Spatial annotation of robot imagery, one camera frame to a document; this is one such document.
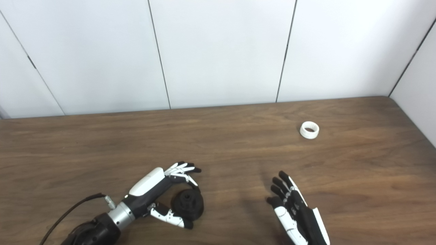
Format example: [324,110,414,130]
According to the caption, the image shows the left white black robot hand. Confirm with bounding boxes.
[123,161,202,229]

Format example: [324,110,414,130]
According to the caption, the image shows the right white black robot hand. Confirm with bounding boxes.
[266,170,330,245]

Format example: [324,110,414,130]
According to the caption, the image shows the round black part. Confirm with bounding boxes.
[171,189,205,221]

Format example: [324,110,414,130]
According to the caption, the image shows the white ring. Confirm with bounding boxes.
[300,121,320,140]

